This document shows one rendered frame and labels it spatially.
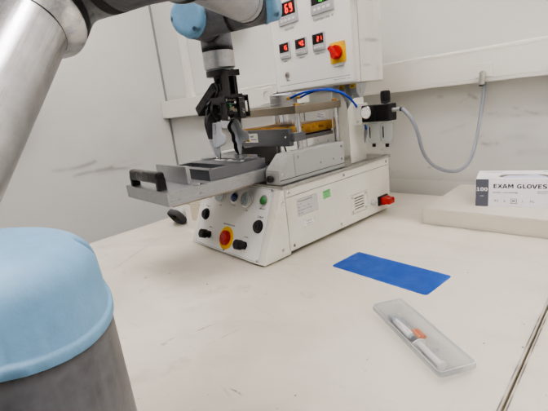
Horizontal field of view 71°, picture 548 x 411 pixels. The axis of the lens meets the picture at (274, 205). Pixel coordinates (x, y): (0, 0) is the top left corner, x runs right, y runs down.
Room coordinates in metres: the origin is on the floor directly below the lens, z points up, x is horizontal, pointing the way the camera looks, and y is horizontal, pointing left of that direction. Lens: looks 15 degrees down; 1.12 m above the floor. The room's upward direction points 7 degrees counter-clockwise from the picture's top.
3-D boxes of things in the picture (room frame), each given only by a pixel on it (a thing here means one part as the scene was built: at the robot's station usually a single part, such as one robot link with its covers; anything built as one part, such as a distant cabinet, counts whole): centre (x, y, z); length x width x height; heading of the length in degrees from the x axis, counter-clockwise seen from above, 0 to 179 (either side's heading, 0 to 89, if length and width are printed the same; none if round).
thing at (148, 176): (0.86, 0.28, 0.99); 0.15 x 0.02 x 0.04; 40
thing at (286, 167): (0.99, -0.09, 0.97); 0.26 x 0.05 x 0.07; 130
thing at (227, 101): (0.99, 0.09, 1.15); 0.09 x 0.08 x 0.12; 40
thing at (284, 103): (1.15, -0.10, 1.08); 0.31 x 0.24 x 0.13; 40
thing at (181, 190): (0.95, 0.17, 0.97); 0.30 x 0.22 x 0.08; 130
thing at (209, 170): (0.98, 0.14, 0.98); 0.20 x 0.17 x 0.03; 40
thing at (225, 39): (0.99, 0.09, 1.31); 0.09 x 0.08 x 0.11; 164
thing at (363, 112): (1.06, -0.30, 1.05); 0.15 x 0.05 x 0.15; 40
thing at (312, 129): (1.14, -0.07, 1.07); 0.22 x 0.17 x 0.10; 40
